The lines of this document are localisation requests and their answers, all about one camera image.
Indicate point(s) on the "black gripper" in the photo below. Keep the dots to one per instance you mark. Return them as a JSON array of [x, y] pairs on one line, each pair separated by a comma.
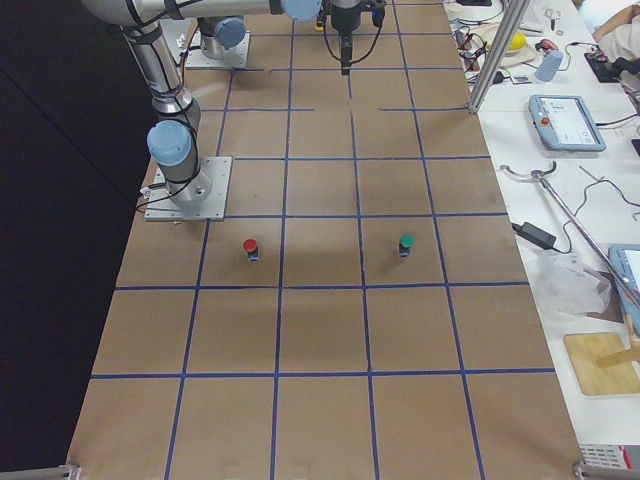
[[345, 19]]

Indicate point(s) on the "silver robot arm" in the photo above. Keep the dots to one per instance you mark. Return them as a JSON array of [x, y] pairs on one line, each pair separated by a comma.
[[172, 143], [219, 34]]

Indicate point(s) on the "green push button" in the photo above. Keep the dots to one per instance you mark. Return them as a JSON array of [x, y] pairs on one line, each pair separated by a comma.
[[405, 245]]

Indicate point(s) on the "beige tray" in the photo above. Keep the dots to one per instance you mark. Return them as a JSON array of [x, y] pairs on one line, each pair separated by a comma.
[[511, 58]]

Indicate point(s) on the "yellow lemon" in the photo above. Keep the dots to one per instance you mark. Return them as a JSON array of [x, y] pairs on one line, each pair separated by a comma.
[[517, 42]]

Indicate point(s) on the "light blue plastic cup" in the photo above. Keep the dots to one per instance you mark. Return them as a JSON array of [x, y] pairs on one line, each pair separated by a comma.
[[549, 66]]

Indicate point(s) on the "metal reacher stick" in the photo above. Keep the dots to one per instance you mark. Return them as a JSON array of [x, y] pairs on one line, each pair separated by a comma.
[[541, 177]]

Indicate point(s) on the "blue teach pendant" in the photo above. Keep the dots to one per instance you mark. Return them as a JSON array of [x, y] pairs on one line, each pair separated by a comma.
[[625, 258], [564, 123]]

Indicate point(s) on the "black power adapter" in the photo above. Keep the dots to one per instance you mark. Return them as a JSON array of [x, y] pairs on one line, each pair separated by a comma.
[[535, 235]]

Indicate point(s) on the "clear plastic bag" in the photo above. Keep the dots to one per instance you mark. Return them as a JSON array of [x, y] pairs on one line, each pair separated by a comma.
[[564, 283]]

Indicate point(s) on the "wooden cutting board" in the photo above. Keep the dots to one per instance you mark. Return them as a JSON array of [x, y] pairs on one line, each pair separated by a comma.
[[602, 365]]

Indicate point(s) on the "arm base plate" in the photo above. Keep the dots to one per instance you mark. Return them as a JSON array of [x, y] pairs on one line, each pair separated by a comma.
[[232, 59], [204, 198]]

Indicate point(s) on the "aluminium frame post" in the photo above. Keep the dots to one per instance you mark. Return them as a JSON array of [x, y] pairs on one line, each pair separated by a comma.
[[512, 18]]

